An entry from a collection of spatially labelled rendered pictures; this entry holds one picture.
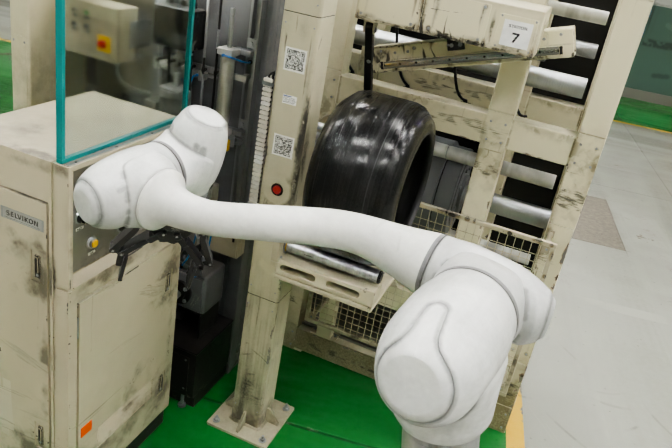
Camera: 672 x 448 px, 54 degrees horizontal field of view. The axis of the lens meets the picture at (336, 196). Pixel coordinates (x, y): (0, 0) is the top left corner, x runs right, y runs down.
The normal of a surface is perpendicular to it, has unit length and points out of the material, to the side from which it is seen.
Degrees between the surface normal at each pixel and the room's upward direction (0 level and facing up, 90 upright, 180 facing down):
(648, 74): 90
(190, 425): 0
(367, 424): 0
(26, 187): 90
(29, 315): 90
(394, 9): 90
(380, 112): 22
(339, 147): 56
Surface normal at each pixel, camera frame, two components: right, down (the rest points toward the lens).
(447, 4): -0.37, 0.32
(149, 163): 0.25, -0.80
